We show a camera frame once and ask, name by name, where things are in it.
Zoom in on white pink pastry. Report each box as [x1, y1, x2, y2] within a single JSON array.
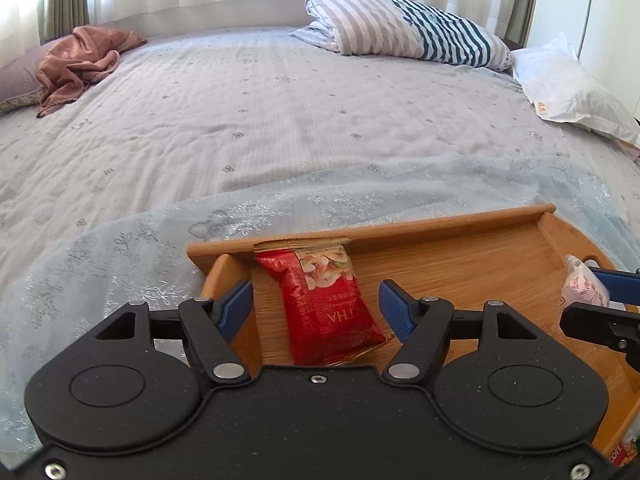
[[560, 255, 610, 309]]

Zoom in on large red nut snack bag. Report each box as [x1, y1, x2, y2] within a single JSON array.
[[254, 237, 390, 366]]

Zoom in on wooden serving tray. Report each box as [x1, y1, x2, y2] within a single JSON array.
[[186, 204, 639, 456]]

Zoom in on red Biscoff biscuit packet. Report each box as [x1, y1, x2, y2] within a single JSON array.
[[608, 441, 639, 467]]

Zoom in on grey bed sheet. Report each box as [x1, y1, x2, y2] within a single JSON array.
[[1, 29, 639, 281]]

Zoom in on white pillow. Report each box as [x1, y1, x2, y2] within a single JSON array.
[[512, 34, 639, 148]]

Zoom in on right green drape curtain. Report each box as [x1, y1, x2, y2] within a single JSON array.
[[504, 0, 536, 49]]

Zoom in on green drape curtain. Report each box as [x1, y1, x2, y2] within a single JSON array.
[[504, 0, 536, 49], [43, 0, 90, 41]]

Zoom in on striped pillow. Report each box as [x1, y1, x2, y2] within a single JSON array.
[[291, 0, 513, 73]]

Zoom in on pink crumpled blanket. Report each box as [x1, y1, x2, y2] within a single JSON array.
[[36, 25, 148, 118]]

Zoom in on purple pillow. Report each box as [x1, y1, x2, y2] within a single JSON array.
[[0, 38, 62, 115]]

